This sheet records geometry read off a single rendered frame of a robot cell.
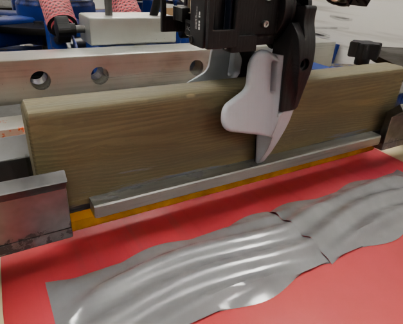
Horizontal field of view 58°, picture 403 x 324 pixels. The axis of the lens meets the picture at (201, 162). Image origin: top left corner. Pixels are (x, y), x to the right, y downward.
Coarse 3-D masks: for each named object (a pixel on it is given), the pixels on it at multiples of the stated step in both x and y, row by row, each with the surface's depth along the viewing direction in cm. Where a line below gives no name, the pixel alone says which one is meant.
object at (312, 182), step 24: (312, 168) 39; (336, 168) 39; (360, 168) 39; (384, 168) 39; (264, 192) 34; (288, 192) 34; (312, 192) 34; (336, 264) 26; (360, 264) 26; (384, 264) 26; (360, 288) 24; (384, 288) 24
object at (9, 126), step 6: (0, 120) 37; (6, 120) 37; (12, 120) 37; (18, 120) 37; (0, 126) 36; (6, 126) 36; (12, 126) 36; (18, 126) 36; (0, 132) 35; (6, 132) 35; (12, 132) 36; (18, 132) 36; (24, 132) 36
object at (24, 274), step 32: (224, 192) 34; (128, 224) 29; (160, 224) 29; (192, 224) 29; (224, 224) 29; (32, 256) 25; (64, 256) 25; (96, 256) 25; (128, 256) 25; (32, 288) 23; (288, 288) 24; (320, 288) 24; (352, 288) 24; (32, 320) 21; (224, 320) 21; (256, 320) 21; (288, 320) 21; (320, 320) 22; (352, 320) 22; (384, 320) 22
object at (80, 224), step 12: (336, 156) 39; (348, 156) 40; (288, 168) 36; (300, 168) 37; (252, 180) 34; (204, 192) 31; (216, 192) 32; (156, 204) 29; (168, 204) 30; (108, 216) 27; (120, 216) 28; (72, 228) 26
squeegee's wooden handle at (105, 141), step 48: (96, 96) 23; (144, 96) 24; (192, 96) 26; (336, 96) 33; (384, 96) 37; (48, 144) 22; (96, 144) 23; (144, 144) 25; (192, 144) 27; (240, 144) 30; (288, 144) 33; (96, 192) 25
